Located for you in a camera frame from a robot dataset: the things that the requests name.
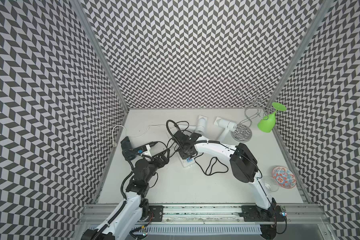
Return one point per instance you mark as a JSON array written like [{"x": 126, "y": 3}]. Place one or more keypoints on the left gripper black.
[{"x": 165, "y": 160}]

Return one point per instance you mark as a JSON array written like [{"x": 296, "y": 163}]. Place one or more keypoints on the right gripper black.
[{"x": 183, "y": 155}]

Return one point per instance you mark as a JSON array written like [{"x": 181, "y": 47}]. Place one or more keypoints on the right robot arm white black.
[{"x": 243, "y": 164}]

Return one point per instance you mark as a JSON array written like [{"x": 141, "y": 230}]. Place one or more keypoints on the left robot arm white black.
[{"x": 131, "y": 217}]

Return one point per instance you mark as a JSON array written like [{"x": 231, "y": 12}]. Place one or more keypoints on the white power strip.
[{"x": 186, "y": 162}]

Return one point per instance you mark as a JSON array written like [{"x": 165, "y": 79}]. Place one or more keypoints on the white hair dryer right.
[{"x": 227, "y": 126}]

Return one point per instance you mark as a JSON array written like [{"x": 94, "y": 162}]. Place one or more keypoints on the green plastic wine glass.
[{"x": 268, "y": 122}]

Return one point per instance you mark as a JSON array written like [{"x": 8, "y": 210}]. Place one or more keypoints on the clear wine glass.
[{"x": 271, "y": 184}]

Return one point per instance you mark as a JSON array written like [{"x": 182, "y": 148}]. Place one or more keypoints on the patterned ceramic plate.
[{"x": 284, "y": 177}]

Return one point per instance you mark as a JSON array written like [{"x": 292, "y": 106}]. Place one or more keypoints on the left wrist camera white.
[{"x": 144, "y": 150}]

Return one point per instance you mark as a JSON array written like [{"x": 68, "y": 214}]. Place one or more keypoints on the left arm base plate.
[{"x": 153, "y": 213}]

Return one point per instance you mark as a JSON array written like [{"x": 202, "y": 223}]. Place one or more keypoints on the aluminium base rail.
[{"x": 220, "y": 219}]

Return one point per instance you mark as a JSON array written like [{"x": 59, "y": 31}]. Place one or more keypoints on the silver wire glass rack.
[{"x": 254, "y": 107}]

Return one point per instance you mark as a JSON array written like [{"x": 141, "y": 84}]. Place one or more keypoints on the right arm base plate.
[{"x": 256, "y": 214}]

